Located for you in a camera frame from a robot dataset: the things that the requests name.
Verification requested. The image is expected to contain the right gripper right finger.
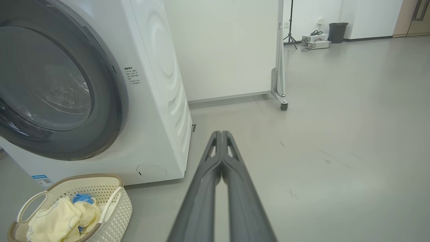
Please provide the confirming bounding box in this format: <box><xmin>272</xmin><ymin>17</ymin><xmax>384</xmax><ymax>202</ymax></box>
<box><xmin>222</xmin><ymin>130</ymin><xmax>278</xmax><ymax>242</ymax></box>

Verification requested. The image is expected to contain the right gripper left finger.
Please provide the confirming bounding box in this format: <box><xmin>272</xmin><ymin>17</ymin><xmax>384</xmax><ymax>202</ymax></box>
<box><xmin>167</xmin><ymin>130</ymin><xmax>222</xmax><ymax>242</ymax></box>

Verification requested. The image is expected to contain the cream bear face garment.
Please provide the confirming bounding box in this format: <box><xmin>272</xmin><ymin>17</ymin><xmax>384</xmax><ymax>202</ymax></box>
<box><xmin>74</xmin><ymin>201</ymin><xmax>102</xmax><ymax>236</ymax></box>

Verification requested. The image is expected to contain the blue garment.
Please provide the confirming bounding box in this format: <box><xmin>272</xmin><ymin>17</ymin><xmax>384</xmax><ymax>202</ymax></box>
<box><xmin>72</xmin><ymin>193</ymin><xmax>95</xmax><ymax>233</ymax></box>

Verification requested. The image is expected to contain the cream outline print garment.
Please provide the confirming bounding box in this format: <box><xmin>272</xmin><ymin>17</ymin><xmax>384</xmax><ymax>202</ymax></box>
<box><xmin>26</xmin><ymin>197</ymin><xmax>84</xmax><ymax>242</ymax></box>

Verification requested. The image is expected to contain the cream perforated laundry basket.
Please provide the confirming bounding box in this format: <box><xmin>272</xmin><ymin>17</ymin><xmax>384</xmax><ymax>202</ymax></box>
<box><xmin>7</xmin><ymin>173</ymin><xmax>133</xmax><ymax>242</ymax></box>

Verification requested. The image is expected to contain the white front-load washing machine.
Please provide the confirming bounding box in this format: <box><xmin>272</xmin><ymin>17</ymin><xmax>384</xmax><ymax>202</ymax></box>
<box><xmin>0</xmin><ymin>0</ymin><xmax>197</xmax><ymax>187</ymax></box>

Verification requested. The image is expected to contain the light wooden door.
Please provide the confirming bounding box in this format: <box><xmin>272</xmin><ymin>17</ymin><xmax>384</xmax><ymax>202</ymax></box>
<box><xmin>393</xmin><ymin>0</ymin><xmax>430</xmax><ymax>38</ymax></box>

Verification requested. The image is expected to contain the white partition panel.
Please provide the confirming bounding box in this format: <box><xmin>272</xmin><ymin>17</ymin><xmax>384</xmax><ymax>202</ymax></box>
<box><xmin>164</xmin><ymin>0</ymin><xmax>289</xmax><ymax>111</ymax></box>

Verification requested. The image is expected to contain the white flat box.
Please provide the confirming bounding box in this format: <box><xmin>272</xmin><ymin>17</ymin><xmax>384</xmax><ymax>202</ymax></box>
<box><xmin>305</xmin><ymin>40</ymin><xmax>332</xmax><ymax>50</ymax></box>
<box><xmin>301</xmin><ymin>34</ymin><xmax>329</xmax><ymax>43</ymax></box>

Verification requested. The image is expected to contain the black tripod stand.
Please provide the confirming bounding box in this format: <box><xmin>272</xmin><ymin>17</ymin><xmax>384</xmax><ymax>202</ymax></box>
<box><xmin>284</xmin><ymin>0</ymin><xmax>298</xmax><ymax>50</ymax></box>

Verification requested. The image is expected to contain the grey trash bin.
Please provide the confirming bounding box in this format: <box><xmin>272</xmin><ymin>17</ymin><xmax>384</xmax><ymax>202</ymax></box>
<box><xmin>328</xmin><ymin>23</ymin><xmax>349</xmax><ymax>44</ymax></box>

